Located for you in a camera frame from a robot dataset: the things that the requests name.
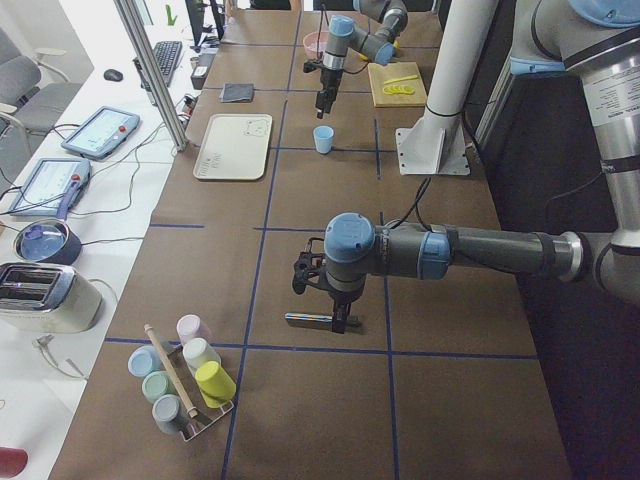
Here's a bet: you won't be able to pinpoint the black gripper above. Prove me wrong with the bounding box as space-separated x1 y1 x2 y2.
328 285 364 334
315 68 342 119

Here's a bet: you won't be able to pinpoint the clear ice cubes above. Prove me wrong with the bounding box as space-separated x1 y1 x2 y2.
308 42 326 52

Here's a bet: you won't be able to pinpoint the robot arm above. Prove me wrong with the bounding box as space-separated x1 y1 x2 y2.
320 1 639 333
315 1 408 119

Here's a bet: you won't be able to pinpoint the light blue plastic cup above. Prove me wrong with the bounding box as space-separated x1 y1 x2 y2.
313 125 334 154

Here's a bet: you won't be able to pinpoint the yellow-green cup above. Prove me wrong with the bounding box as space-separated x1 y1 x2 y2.
195 361 236 408

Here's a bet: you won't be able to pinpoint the white cup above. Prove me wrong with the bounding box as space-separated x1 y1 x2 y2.
182 337 222 376

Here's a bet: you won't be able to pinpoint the pink cup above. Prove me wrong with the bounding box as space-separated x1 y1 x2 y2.
176 314 213 345

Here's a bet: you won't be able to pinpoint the mint green cup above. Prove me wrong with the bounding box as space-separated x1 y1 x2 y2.
141 371 177 404

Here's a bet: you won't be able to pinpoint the grey cup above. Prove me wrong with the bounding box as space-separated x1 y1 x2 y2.
152 394 189 434

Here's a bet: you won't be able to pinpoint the light blue cup on rack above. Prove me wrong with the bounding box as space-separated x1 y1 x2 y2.
127 345 163 378

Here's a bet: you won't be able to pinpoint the steel muddler black tip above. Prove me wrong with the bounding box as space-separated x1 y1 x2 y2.
284 312 332 329

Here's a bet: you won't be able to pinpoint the pink bowl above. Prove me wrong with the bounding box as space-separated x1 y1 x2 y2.
303 30 329 59

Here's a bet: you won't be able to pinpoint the lemon slices row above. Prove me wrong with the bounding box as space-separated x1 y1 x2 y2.
382 84 415 96

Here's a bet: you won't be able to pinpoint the bamboo cutting board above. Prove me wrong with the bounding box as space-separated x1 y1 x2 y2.
368 62 427 108

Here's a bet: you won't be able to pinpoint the grey folded cloth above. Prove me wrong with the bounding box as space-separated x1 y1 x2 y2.
219 83 254 103

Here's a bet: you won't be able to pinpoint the white bear serving tray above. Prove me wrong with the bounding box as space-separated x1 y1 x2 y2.
193 113 273 181

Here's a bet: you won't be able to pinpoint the black box with label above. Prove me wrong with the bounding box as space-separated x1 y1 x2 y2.
190 53 215 90

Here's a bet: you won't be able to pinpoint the black keyboard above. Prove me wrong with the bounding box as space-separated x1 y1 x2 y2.
153 40 183 86

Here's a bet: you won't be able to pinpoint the black computer mouse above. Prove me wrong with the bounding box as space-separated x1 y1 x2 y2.
103 69 123 82

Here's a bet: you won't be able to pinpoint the blue teach pendant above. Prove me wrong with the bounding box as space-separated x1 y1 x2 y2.
61 106 140 160
9 158 91 217

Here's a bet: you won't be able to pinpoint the blue saucepan with lid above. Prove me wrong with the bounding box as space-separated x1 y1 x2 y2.
14 218 82 265

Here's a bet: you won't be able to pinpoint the cream toaster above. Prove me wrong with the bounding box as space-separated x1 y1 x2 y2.
1 262 102 333

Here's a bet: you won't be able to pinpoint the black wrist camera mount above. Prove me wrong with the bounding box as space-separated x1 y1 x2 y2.
303 59 323 73
292 237 329 295

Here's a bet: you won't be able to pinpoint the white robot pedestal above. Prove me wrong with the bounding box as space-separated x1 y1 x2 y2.
396 0 498 175

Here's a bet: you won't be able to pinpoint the white wire cup rack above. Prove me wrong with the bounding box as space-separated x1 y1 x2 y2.
167 350 234 442

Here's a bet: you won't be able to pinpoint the aluminium frame post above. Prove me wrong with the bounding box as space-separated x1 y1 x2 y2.
114 0 188 152

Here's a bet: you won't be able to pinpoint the wooden rack handle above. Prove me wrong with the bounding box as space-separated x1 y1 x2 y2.
144 324 198 419

